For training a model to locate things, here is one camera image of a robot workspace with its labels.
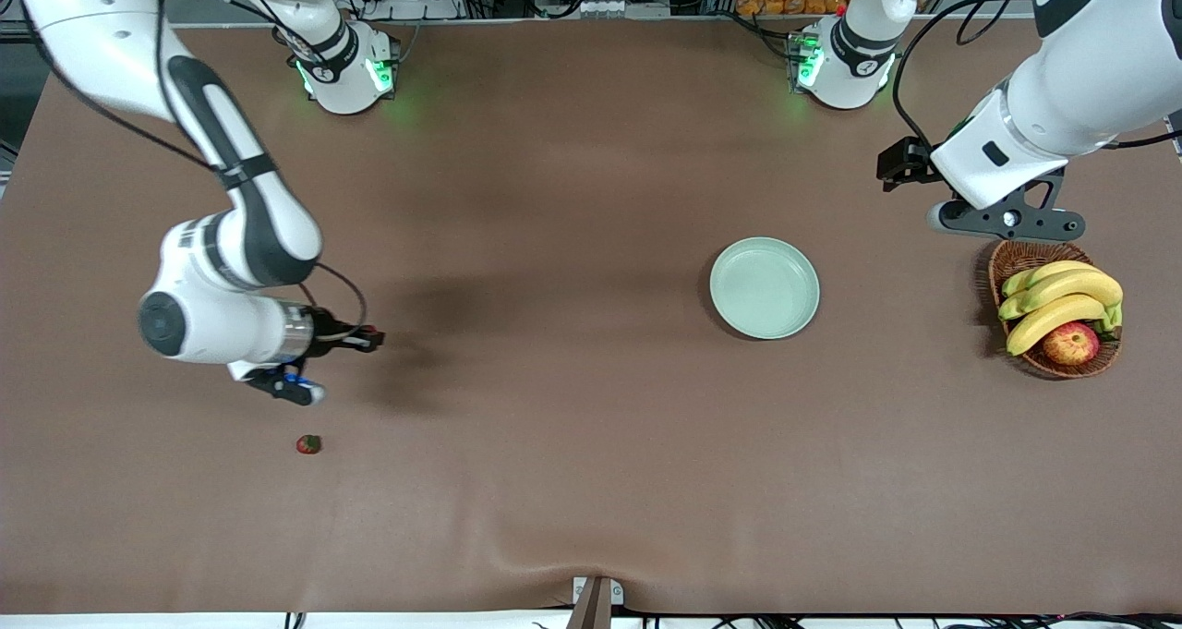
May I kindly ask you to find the pale green round plate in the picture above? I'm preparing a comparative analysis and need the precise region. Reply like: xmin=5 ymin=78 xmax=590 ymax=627
xmin=709 ymin=236 xmax=821 ymax=341

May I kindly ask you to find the brown wicker basket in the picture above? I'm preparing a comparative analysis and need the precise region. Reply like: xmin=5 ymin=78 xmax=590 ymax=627
xmin=987 ymin=239 xmax=1124 ymax=381

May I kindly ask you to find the yellow banana bunch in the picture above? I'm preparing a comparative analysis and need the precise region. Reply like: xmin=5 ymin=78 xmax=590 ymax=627
xmin=997 ymin=260 xmax=1125 ymax=357

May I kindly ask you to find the red yellow apple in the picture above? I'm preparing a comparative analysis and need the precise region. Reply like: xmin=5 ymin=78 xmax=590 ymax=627
xmin=1043 ymin=322 xmax=1102 ymax=367

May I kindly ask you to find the brown table mat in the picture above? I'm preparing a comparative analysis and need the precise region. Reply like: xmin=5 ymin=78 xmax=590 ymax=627
xmin=0 ymin=15 xmax=1182 ymax=616

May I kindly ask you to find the white terminal strip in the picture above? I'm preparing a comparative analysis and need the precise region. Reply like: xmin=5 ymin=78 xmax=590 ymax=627
xmin=574 ymin=0 xmax=672 ymax=18

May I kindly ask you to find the brown mounting bar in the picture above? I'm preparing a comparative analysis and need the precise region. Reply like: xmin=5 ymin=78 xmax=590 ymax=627
xmin=565 ymin=577 xmax=613 ymax=629

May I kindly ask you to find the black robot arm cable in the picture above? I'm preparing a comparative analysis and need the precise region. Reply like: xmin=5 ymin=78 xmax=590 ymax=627
xmin=0 ymin=0 xmax=368 ymax=339
xmin=891 ymin=0 xmax=1182 ymax=159

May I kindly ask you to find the grey metal mounting bracket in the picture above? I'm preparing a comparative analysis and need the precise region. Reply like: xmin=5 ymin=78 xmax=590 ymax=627
xmin=572 ymin=576 xmax=625 ymax=606

